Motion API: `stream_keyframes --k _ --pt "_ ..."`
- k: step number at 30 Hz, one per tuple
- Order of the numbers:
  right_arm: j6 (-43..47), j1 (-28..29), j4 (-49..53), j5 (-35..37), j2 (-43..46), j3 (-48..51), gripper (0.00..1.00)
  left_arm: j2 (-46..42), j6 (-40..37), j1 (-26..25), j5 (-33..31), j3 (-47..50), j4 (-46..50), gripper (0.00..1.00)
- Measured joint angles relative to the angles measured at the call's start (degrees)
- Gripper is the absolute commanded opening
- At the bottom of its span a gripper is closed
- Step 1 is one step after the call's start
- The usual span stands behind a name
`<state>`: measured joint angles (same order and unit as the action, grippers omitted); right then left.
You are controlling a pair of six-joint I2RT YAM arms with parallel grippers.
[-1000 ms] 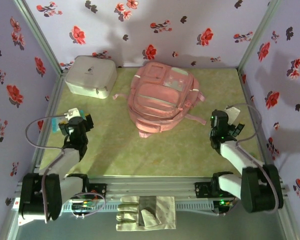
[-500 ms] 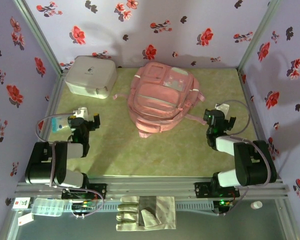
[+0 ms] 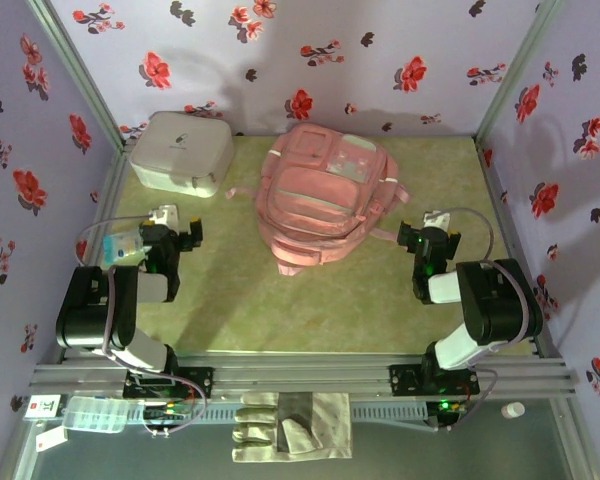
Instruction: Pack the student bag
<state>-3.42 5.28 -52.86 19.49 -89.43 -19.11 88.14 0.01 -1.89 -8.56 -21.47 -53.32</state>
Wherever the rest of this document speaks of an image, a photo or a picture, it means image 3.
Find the pink school backpack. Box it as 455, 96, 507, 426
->
224, 123, 411, 277

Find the teal wet wipes pack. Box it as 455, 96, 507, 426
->
102, 229, 149, 266

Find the white zippered storage case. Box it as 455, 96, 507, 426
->
129, 110, 234, 199

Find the small circuit board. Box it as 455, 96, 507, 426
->
426, 398, 470, 432
142, 402, 194, 424

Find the clear plastic organiser box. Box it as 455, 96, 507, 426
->
62, 395, 131, 435

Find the beige work glove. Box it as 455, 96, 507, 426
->
231, 391, 354, 464

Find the white red printed card box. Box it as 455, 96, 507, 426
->
27, 394, 61, 419

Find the white paper tag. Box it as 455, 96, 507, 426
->
34, 427, 69, 454

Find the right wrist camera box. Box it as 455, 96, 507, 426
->
423, 209, 454, 234

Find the grey right arm cable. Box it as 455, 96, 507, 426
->
432, 207, 536, 434

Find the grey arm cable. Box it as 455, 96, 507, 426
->
77, 213, 209, 440
432, 207, 536, 434

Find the grey left arm cable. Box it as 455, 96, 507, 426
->
77, 213, 209, 440

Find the aluminium side rail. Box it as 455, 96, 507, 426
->
57, 142, 134, 362
474, 139, 569, 361

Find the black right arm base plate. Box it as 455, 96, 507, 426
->
388, 363, 481, 397

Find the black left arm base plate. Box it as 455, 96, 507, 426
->
122, 364, 215, 400

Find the grey slotted cable duct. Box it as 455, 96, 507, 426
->
129, 402, 429, 426

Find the long aluminium base rail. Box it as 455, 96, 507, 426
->
28, 352, 579, 401

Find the aluminium corner post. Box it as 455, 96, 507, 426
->
25, 0, 131, 151
473, 0, 567, 147

